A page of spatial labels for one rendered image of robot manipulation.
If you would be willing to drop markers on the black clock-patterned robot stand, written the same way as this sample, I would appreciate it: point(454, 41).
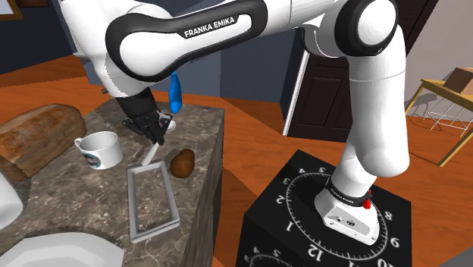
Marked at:
point(273, 218)

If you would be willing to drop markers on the white rounded container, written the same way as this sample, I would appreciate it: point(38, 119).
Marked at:
point(8, 203)

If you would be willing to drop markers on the framed wall picture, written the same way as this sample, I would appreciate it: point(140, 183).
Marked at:
point(9, 11)

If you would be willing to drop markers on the brown bread loaf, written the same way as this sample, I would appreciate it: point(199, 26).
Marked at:
point(35, 136)

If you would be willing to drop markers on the dark brown door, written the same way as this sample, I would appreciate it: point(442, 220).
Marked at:
point(321, 100)

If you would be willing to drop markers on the white plate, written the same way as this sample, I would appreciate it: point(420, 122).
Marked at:
point(62, 255)

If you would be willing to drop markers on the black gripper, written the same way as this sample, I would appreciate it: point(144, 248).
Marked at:
point(138, 107)

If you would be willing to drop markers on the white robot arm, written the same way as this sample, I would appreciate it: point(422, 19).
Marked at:
point(377, 111)

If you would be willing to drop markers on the grey rectangular frame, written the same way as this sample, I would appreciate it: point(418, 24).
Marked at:
point(132, 207)

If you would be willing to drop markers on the brown potato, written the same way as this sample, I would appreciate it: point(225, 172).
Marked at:
point(182, 164)

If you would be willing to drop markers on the white stick utensil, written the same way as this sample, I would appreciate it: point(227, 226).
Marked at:
point(149, 155)

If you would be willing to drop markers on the white printed mug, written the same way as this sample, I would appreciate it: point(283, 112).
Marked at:
point(105, 149)

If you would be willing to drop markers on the blue bottle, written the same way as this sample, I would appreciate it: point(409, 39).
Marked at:
point(175, 98)

